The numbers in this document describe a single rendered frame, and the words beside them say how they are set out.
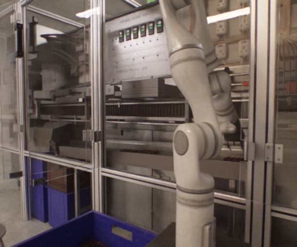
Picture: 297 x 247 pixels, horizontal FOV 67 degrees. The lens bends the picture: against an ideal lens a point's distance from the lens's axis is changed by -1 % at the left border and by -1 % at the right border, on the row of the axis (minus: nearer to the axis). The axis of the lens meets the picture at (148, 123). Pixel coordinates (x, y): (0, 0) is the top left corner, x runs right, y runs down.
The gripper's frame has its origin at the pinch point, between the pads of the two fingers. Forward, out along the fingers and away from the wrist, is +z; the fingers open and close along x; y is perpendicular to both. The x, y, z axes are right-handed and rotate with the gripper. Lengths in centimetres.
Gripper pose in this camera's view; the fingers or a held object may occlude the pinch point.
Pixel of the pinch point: (237, 151)
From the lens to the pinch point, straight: 103.5
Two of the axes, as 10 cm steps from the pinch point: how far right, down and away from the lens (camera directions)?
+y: 4.1, -7.4, 5.3
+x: -7.9, 0.1, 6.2
